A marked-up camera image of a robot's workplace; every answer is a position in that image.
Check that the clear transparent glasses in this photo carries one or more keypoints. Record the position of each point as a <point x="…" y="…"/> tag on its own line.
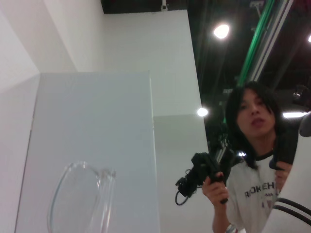
<point x="108" y="194"/>

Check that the person's right forearm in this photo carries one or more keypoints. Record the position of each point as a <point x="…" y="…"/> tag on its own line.
<point x="222" y="218"/>

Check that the bright rectangular light panel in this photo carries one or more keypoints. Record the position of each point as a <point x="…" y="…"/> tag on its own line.
<point x="295" y="115"/>

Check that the aluminium ceiling rail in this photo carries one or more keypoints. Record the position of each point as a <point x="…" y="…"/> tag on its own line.
<point x="269" y="43"/>

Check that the person in white t-shirt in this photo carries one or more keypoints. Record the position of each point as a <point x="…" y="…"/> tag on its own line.
<point x="252" y="109"/>

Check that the green ceiling pipe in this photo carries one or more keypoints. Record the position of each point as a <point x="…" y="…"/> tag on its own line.
<point x="255" y="43"/>

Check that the round ceiling light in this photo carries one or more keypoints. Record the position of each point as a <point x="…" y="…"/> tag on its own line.
<point x="309" y="38"/>
<point x="202" y="111"/>
<point x="221" y="31"/>

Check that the person's left hand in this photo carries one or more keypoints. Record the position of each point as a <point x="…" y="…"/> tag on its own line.
<point x="283" y="174"/>

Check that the person's right hand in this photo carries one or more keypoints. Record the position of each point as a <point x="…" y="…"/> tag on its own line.
<point x="215" y="191"/>

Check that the black teleoperation controller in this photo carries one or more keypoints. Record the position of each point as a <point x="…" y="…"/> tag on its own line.
<point x="204" y="167"/>

